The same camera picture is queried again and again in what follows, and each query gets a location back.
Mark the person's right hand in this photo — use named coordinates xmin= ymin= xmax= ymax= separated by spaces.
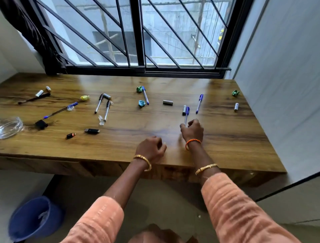
xmin=180 ymin=119 xmax=204 ymax=144

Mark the person's left hand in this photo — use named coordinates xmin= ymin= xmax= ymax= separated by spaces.
xmin=135 ymin=136 xmax=167 ymax=165

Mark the person's right forearm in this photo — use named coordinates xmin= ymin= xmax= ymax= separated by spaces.
xmin=187 ymin=142 xmax=222 ymax=187

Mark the person's left forearm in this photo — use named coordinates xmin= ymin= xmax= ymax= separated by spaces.
xmin=104 ymin=158 xmax=152 ymax=210

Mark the gold bangle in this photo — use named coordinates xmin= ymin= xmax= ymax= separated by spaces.
xmin=133 ymin=154 xmax=152 ymax=172
xmin=195 ymin=164 xmax=219 ymax=176

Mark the black cap clear pen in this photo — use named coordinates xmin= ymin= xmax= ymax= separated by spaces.
xmin=103 ymin=100 xmax=111 ymax=123
xmin=94 ymin=93 xmax=104 ymax=114

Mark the peach patterned garment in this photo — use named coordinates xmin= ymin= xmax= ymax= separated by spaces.
xmin=60 ymin=172 xmax=303 ymax=243

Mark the blue pen without cap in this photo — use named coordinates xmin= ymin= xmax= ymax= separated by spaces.
xmin=43 ymin=102 xmax=79 ymax=119

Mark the black metal window grille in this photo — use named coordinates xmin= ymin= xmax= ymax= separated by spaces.
xmin=37 ymin=0 xmax=234 ymax=68

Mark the black stick pen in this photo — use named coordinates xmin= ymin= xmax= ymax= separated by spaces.
xmin=17 ymin=93 xmax=51 ymax=105

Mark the blue plastic bucket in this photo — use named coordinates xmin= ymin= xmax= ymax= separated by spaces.
xmin=8 ymin=196 xmax=64 ymax=243

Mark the clear glass bowl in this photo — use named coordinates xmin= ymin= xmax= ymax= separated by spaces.
xmin=0 ymin=116 xmax=24 ymax=140

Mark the dark curtain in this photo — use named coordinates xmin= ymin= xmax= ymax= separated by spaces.
xmin=0 ymin=0 xmax=67 ymax=76

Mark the orange thread bracelet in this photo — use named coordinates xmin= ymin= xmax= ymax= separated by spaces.
xmin=185 ymin=139 xmax=202 ymax=151

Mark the black window frame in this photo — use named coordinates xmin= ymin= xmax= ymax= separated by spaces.
xmin=34 ymin=0 xmax=254 ymax=79

